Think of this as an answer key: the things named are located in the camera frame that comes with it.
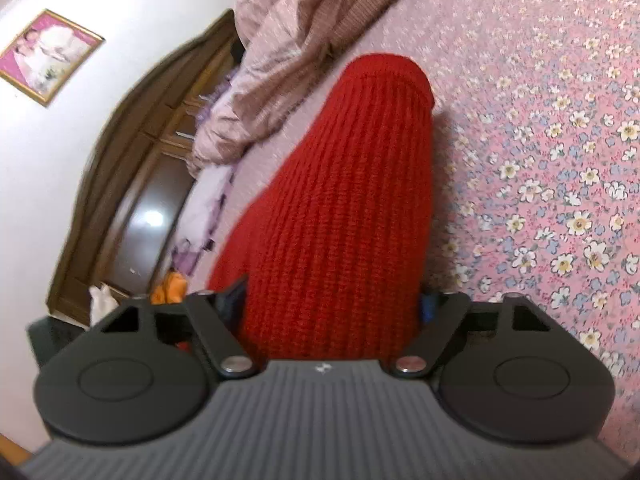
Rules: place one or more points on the pink floral bed sheet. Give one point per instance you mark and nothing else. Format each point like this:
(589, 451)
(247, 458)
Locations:
(525, 135)

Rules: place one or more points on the wooden headboard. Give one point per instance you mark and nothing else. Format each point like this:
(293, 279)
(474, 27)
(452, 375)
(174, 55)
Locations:
(140, 200)

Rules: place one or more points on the framed wall picture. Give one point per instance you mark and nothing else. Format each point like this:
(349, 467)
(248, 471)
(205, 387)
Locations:
(47, 55)

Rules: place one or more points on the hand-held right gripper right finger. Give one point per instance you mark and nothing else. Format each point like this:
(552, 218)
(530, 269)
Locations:
(427, 306)

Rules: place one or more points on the lavender ruffled pillow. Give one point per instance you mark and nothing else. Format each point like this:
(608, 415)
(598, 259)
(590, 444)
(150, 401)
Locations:
(217, 102)
(200, 215)

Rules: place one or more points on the orange plush toy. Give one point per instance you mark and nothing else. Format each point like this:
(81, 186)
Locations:
(170, 290)

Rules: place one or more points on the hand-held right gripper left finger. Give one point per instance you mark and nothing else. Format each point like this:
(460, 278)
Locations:
(232, 302)

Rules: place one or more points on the white cloth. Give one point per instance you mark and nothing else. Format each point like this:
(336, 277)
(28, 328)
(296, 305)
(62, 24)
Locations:
(104, 307)

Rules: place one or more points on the red knit cardigan black bow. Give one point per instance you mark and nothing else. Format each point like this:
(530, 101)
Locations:
(340, 210)

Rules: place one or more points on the pink duvet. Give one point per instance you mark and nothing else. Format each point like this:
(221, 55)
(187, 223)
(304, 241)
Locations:
(300, 35)

